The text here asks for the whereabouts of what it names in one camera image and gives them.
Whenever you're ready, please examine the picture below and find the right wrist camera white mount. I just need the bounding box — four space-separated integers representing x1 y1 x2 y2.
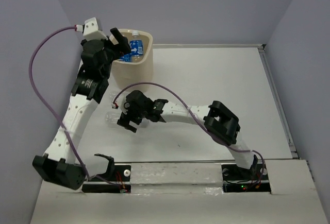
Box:
111 96 128 114

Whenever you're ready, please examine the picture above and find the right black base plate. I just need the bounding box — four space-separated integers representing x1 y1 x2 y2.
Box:
221 163 271 193

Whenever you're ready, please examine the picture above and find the clear bottle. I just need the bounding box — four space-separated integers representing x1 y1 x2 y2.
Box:
105 111 150 128

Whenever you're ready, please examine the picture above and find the blue label bottle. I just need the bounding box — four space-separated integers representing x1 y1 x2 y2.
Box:
119 54 132 62
109 91 129 102
129 30 144 62

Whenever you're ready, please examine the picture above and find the aluminium table edge frame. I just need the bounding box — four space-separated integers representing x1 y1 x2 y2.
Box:
82 43 301 159

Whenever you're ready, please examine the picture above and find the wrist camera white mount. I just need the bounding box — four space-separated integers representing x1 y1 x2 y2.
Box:
74 17 108 41
111 96 128 114

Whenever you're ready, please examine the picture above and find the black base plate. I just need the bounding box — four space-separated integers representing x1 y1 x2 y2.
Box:
81 153 131 194
221 163 271 193

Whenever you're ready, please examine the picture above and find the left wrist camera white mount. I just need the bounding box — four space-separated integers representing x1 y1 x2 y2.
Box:
74 17 108 41

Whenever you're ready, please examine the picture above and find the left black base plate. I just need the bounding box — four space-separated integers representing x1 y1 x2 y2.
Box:
81 153 131 194

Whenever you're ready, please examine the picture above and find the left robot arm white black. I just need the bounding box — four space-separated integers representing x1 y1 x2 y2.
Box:
28 25 130 190

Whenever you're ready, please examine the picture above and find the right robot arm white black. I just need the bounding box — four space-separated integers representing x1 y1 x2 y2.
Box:
113 90 258 179

